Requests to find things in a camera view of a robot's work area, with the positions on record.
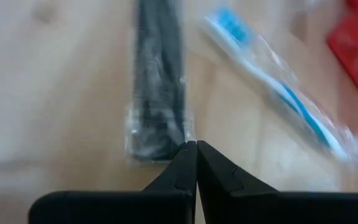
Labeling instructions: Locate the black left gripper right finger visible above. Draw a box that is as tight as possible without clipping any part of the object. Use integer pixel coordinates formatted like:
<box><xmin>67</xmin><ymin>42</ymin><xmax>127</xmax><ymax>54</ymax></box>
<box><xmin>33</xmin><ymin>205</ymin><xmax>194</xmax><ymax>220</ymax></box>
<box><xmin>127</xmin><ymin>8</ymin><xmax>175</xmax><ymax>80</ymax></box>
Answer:
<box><xmin>196</xmin><ymin>140</ymin><xmax>279</xmax><ymax>224</ymax></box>

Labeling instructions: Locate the black comb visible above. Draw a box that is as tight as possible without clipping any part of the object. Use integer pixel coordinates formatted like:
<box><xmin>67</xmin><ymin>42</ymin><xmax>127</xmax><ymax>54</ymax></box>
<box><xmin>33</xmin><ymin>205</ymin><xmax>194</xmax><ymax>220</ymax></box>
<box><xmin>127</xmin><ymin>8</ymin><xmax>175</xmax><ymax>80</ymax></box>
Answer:
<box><xmin>124</xmin><ymin>0</ymin><xmax>195</xmax><ymax>164</ymax></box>

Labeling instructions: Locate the wrapped blue handle toothbrush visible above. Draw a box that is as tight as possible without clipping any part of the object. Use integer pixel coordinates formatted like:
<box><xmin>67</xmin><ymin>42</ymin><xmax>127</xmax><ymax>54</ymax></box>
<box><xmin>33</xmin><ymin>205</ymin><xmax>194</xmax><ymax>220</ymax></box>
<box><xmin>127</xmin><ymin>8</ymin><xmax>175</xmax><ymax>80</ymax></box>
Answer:
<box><xmin>200</xmin><ymin>6</ymin><xmax>358</xmax><ymax>164</ymax></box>

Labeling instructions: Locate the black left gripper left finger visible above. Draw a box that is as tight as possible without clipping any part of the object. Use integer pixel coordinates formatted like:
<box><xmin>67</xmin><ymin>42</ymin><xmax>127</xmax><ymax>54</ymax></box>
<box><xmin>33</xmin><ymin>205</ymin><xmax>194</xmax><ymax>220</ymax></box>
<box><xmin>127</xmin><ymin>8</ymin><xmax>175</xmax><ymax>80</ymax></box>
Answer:
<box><xmin>141</xmin><ymin>140</ymin><xmax>198</xmax><ymax>224</ymax></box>

